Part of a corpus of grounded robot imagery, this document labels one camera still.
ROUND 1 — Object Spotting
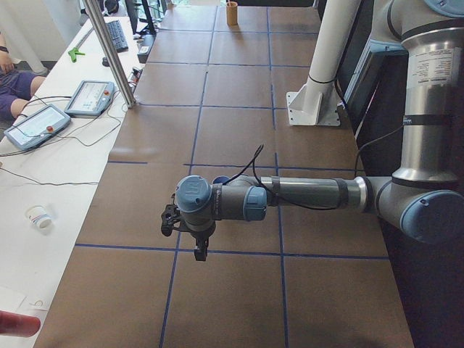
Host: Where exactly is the aluminium frame post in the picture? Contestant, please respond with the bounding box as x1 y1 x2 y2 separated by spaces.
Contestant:
83 0 136 109

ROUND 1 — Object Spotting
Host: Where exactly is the red cylinder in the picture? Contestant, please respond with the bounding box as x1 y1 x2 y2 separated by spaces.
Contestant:
0 311 41 337

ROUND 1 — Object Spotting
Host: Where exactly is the far teach pendant tablet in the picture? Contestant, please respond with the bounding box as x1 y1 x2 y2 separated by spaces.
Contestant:
65 80 115 118

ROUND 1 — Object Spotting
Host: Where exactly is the black keyboard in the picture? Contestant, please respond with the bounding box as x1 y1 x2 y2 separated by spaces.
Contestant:
106 20 128 52

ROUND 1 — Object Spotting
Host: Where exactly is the green plastic clamp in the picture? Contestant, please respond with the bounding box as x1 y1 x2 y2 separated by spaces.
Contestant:
68 47 86 63

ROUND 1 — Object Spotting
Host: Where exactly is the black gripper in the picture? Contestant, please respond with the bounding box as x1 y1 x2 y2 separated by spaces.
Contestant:
192 231 212 262

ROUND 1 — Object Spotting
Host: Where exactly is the blue plastic cup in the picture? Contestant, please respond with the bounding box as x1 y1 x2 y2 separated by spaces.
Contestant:
212 175 230 185

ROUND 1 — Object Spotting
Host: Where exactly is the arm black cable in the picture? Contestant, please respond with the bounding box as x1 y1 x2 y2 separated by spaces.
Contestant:
228 144 360 211

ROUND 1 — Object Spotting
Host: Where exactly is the white paper cup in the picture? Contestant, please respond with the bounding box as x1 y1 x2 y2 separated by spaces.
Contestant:
25 205 52 232

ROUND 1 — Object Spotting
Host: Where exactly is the bamboo wooden cup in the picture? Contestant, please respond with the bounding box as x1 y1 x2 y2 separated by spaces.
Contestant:
225 1 238 26

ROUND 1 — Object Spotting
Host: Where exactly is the white pillar with base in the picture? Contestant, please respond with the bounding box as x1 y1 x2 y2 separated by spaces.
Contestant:
286 0 361 127

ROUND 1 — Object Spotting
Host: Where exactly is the near teach pendant tablet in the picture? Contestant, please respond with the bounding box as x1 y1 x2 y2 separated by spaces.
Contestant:
4 105 71 150

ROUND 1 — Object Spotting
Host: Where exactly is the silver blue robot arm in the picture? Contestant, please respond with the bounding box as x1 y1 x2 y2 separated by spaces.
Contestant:
161 1 463 261

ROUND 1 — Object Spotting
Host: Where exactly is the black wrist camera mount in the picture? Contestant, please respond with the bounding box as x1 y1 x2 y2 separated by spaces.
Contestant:
161 204 189 237

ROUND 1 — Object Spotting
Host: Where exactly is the teach pendant tablet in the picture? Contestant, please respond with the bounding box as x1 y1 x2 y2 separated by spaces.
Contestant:
65 80 115 118
4 105 71 150

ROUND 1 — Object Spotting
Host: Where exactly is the seated person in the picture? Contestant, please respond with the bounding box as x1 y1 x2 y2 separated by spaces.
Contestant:
1 33 46 119

